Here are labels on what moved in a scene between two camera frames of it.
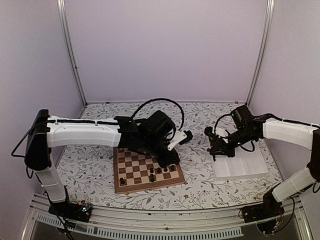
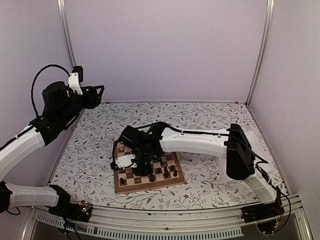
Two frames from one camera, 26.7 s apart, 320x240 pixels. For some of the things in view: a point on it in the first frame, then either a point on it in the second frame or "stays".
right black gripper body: [243, 137] -> [146, 170]
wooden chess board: [135, 172] stays
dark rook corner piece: [122, 181] stays
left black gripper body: [152, 147] -> [69, 111]
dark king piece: [152, 178] stays
